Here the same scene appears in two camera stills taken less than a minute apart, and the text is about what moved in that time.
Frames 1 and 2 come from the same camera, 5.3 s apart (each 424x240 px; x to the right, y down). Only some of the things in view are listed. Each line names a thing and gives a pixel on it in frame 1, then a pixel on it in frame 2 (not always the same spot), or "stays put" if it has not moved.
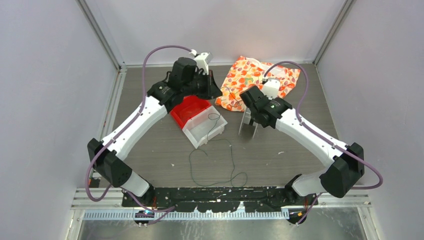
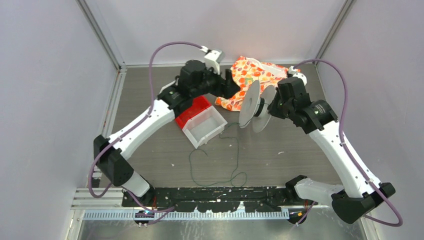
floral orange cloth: [246, 73] stays put
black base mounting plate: [222, 199] stays put
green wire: [232, 179] → [233, 176]
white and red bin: [199, 120] stays put
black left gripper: [212, 90] → [225, 88]
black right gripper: [263, 93] → [273, 109]
